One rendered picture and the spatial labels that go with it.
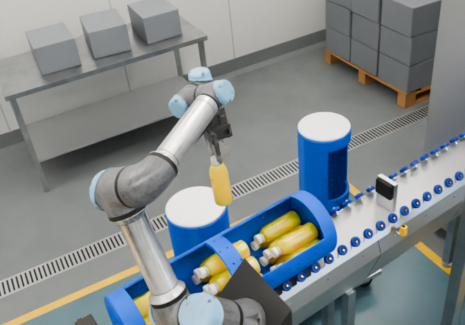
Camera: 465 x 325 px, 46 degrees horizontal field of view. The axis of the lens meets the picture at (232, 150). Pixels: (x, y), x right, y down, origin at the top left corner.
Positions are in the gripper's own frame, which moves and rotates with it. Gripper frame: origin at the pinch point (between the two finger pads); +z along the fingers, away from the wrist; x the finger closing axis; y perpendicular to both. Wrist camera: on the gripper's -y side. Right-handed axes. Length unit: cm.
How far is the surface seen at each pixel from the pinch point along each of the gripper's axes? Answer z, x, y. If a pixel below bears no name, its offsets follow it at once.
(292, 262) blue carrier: 40.2, -24.7, 10.6
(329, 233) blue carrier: 39, -22, 30
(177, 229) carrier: 47, 29, -17
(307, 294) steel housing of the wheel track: 65, -22, 16
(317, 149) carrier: 56, 47, 69
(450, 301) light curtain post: 112, -31, 85
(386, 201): 60, -3, 72
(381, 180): 49, -1, 72
